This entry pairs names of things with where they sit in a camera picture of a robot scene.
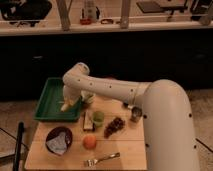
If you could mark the dark bowl with cloth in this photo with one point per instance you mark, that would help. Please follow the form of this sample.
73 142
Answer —
59 140

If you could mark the green plastic tray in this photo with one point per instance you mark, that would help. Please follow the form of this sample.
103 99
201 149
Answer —
50 103

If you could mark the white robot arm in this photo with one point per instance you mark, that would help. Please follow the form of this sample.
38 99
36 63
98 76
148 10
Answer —
168 121

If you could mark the orange fruit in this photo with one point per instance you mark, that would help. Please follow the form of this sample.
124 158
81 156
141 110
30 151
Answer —
89 142

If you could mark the black pole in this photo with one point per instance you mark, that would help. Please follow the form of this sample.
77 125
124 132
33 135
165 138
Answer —
17 155

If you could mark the red object on shelf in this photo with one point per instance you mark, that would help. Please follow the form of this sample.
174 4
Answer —
85 21

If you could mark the black bag on shelf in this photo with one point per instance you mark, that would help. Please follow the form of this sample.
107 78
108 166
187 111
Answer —
29 11

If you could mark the small metal can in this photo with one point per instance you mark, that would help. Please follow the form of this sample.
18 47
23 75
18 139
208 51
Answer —
136 114

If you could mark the wooden board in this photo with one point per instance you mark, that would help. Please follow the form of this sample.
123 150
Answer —
129 142

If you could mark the white cup with green inside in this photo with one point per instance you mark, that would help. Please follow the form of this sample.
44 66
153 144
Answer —
87 97

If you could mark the bunch of dark grapes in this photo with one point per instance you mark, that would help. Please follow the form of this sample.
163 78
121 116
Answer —
115 125

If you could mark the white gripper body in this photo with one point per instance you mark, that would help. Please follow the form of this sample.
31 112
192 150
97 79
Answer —
71 95

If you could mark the brown sandwich block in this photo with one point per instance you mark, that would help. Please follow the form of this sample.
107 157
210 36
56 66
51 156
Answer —
87 123

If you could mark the metal fork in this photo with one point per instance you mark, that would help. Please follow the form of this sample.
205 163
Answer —
93 162

